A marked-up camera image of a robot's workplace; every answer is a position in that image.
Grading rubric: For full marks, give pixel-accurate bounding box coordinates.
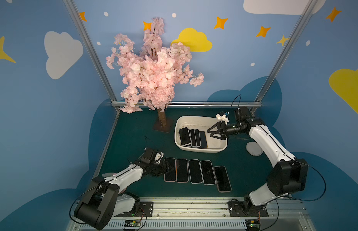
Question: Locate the circuit board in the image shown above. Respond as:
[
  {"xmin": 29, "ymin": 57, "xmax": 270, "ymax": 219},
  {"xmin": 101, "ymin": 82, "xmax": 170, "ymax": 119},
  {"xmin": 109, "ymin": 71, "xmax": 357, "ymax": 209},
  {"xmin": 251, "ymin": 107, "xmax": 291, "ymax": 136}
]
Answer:
[
  {"xmin": 245, "ymin": 219, "xmax": 261, "ymax": 231},
  {"xmin": 124, "ymin": 220, "xmax": 141, "ymax": 229}
]

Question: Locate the phone beige case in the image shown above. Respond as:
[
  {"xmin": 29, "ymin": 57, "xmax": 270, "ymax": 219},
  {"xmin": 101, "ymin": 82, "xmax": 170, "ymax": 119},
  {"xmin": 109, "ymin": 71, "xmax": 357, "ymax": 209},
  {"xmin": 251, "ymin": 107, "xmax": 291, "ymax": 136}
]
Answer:
[{"xmin": 214, "ymin": 166, "xmax": 232, "ymax": 193}]

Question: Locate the phone cream case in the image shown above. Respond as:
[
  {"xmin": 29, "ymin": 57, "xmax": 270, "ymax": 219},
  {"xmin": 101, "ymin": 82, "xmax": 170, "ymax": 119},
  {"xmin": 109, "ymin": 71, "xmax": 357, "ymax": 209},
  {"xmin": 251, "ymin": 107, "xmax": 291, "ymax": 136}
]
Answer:
[{"xmin": 179, "ymin": 127, "xmax": 192, "ymax": 147}]

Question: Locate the phone salmon case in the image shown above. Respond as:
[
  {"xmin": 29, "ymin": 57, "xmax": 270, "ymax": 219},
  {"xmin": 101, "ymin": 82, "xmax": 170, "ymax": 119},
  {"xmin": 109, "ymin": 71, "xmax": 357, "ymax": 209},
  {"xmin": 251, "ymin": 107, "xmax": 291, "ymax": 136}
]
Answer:
[{"xmin": 199, "ymin": 131, "xmax": 208, "ymax": 149}]

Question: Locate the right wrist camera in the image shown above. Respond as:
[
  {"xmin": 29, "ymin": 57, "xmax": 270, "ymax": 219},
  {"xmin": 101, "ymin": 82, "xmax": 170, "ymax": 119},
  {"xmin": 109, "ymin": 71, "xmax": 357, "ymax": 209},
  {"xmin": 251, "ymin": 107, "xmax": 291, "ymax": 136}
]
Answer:
[{"xmin": 215, "ymin": 112, "xmax": 229, "ymax": 124}]

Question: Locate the phone light pink case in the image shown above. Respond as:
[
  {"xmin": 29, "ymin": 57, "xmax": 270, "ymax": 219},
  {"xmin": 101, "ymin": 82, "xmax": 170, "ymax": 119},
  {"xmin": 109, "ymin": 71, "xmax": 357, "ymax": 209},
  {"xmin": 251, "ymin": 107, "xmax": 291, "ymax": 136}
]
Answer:
[{"xmin": 200, "ymin": 160, "xmax": 216, "ymax": 185}]

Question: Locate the pink spray bottle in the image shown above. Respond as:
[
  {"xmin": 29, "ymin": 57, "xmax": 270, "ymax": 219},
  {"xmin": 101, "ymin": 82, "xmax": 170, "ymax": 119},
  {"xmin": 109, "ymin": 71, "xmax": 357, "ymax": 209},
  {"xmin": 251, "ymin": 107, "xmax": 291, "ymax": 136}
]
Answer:
[{"xmin": 102, "ymin": 173, "xmax": 116, "ymax": 178}]

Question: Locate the pink cherry blossom tree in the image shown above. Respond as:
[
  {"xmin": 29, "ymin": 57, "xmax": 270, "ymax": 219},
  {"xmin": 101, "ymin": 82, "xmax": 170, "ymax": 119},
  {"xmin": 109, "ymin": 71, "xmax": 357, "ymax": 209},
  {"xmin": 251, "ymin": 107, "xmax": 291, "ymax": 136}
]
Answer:
[{"xmin": 106, "ymin": 17, "xmax": 204, "ymax": 129}]

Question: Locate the brown tree base plate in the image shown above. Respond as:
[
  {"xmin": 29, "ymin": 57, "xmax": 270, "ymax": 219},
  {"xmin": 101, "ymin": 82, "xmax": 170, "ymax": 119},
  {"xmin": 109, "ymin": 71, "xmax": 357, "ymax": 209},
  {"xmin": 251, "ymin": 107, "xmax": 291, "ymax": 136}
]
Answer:
[{"xmin": 152, "ymin": 116, "xmax": 174, "ymax": 133}]

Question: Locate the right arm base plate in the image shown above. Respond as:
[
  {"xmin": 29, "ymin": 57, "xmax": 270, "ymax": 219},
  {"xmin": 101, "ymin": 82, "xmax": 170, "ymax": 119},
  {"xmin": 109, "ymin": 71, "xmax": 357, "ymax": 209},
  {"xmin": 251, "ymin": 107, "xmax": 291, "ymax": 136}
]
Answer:
[{"xmin": 228, "ymin": 200, "xmax": 268, "ymax": 217}]

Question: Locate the phone grey case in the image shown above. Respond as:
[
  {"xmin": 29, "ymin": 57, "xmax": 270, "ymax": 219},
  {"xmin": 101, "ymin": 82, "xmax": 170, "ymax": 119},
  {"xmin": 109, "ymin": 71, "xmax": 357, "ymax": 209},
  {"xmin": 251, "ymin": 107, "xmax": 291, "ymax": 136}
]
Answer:
[{"xmin": 194, "ymin": 129, "xmax": 201, "ymax": 147}]

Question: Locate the phone white case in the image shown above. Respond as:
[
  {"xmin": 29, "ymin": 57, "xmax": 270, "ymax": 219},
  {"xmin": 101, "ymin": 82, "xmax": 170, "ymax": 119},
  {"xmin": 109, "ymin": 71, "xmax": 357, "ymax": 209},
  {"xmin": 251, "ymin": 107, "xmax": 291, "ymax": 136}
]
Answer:
[{"xmin": 188, "ymin": 159, "xmax": 203, "ymax": 184}]

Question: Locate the white round lid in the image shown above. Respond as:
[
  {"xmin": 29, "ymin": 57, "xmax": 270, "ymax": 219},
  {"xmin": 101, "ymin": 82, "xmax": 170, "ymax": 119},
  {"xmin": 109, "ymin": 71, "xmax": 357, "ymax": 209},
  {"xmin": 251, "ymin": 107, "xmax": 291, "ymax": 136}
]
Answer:
[{"xmin": 246, "ymin": 141, "xmax": 263, "ymax": 157}]

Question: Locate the phone coral case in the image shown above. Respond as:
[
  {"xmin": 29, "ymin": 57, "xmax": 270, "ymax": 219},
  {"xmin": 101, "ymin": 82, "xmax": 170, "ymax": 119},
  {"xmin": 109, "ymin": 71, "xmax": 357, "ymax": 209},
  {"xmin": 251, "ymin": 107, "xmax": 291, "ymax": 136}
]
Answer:
[{"xmin": 164, "ymin": 157, "xmax": 177, "ymax": 182}]

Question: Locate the phone blue case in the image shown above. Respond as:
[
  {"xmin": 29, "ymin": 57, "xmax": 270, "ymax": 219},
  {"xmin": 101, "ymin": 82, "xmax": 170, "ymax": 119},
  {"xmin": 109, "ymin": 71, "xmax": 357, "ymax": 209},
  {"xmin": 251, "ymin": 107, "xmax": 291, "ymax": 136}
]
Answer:
[{"xmin": 189, "ymin": 129, "xmax": 197, "ymax": 147}]

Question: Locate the white plastic storage box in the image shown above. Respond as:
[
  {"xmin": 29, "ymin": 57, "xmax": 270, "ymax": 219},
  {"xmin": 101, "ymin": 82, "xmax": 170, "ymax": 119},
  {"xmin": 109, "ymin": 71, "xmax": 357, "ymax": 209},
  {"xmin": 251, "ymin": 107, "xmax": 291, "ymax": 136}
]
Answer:
[{"xmin": 174, "ymin": 116, "xmax": 228, "ymax": 153}]

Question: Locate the right circuit board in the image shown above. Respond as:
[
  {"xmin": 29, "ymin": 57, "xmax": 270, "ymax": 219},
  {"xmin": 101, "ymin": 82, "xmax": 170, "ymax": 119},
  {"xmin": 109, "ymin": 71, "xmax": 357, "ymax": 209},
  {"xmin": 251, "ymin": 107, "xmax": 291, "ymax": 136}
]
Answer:
[{"xmin": 245, "ymin": 219, "xmax": 261, "ymax": 231}]

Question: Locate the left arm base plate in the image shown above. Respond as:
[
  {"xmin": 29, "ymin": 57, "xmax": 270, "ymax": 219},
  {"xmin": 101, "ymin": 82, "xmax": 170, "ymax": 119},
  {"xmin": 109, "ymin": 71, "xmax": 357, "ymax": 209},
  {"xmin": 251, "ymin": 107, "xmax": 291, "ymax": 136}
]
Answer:
[{"xmin": 114, "ymin": 201, "xmax": 154, "ymax": 217}]

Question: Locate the left circuit board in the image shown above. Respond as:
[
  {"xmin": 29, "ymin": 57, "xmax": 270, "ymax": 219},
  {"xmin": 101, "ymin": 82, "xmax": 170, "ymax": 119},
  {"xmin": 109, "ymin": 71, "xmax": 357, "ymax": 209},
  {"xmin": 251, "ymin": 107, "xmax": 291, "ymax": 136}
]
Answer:
[{"xmin": 124, "ymin": 220, "xmax": 141, "ymax": 229}]

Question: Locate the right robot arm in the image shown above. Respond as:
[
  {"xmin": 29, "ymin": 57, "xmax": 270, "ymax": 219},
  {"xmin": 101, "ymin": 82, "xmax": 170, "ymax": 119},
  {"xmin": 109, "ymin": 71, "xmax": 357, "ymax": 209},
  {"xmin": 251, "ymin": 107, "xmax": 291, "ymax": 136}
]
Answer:
[{"xmin": 207, "ymin": 106, "xmax": 308, "ymax": 208}]

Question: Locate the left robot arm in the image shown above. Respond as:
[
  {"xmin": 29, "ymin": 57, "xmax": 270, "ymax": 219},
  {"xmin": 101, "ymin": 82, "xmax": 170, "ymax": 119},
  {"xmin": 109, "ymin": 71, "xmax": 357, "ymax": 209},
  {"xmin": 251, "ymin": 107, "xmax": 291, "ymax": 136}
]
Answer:
[{"xmin": 69, "ymin": 160, "xmax": 168, "ymax": 231}]

